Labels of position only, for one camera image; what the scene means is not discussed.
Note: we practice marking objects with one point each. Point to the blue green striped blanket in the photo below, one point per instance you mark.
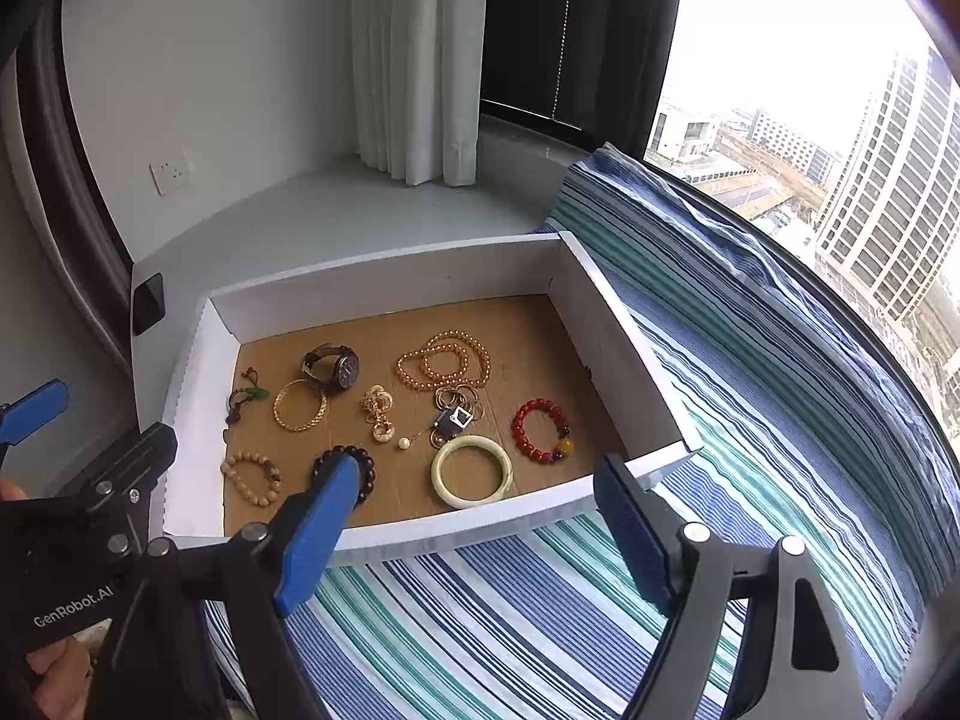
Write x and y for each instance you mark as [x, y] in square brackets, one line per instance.
[750, 390]

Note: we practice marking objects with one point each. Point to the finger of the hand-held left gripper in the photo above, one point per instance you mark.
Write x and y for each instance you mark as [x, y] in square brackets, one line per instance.
[124, 472]
[34, 409]

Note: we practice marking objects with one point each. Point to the white curtain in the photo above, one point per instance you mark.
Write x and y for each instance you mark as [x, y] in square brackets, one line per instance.
[412, 52]

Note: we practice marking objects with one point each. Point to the black window blind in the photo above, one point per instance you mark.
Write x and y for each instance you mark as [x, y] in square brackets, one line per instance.
[585, 30]

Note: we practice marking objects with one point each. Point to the gold bead earrings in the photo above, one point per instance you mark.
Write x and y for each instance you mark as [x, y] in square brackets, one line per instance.
[375, 401]

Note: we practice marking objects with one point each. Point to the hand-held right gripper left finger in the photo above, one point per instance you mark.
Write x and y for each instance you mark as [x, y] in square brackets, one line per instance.
[319, 525]

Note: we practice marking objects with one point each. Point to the window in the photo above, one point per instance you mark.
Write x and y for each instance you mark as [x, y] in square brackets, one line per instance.
[787, 52]

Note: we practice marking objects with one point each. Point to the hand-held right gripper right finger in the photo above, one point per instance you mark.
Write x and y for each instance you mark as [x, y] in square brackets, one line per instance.
[637, 532]

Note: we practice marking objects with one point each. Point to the black smartphone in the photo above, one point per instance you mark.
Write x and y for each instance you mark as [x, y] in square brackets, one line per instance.
[148, 304]

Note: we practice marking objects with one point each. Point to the pale green jade bangle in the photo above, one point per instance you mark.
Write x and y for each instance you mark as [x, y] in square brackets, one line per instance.
[439, 476]

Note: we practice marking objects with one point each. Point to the thin metal hoops cluster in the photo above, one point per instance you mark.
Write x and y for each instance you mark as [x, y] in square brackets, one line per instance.
[454, 420]

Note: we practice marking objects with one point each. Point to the black wristwatch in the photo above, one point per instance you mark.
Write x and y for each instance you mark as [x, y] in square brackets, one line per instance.
[345, 371]

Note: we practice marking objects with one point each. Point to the white cardboard box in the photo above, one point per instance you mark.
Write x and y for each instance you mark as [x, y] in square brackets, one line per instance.
[375, 277]

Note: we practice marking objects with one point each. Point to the dark brown curtain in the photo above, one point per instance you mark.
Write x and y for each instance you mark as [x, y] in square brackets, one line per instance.
[67, 202]

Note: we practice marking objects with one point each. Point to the person's left hand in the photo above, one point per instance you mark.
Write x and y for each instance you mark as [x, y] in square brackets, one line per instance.
[60, 679]

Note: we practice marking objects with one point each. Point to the gold bangle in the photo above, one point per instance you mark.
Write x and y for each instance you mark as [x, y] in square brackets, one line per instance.
[277, 406]

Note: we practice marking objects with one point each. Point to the white wall socket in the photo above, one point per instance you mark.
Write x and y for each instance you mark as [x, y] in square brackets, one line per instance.
[171, 174]

